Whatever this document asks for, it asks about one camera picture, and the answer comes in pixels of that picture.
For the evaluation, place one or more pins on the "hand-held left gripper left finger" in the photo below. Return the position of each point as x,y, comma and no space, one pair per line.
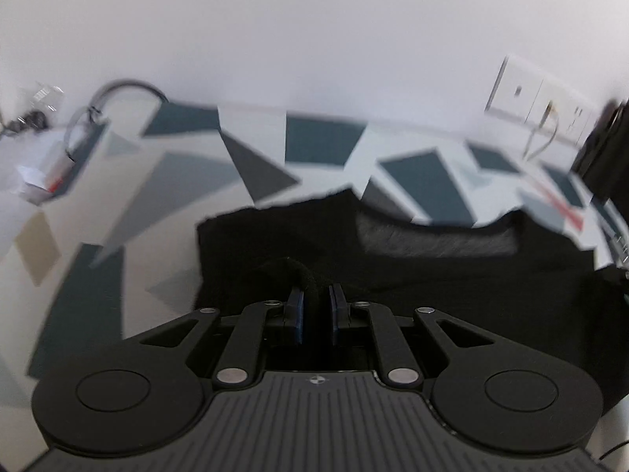
299,317

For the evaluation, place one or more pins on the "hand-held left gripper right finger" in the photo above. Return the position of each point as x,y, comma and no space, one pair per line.
335,317

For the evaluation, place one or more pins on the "black garment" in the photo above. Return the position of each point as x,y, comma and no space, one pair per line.
442,300

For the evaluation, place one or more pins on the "geometric patterned bed sheet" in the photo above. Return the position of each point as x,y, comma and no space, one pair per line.
172,177

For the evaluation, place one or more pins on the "black bag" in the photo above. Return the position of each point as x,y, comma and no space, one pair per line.
607,152

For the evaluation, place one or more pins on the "clear plastic bag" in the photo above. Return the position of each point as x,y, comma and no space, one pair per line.
42,101

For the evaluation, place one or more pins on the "white wall socket plate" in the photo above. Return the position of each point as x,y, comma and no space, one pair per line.
535,96

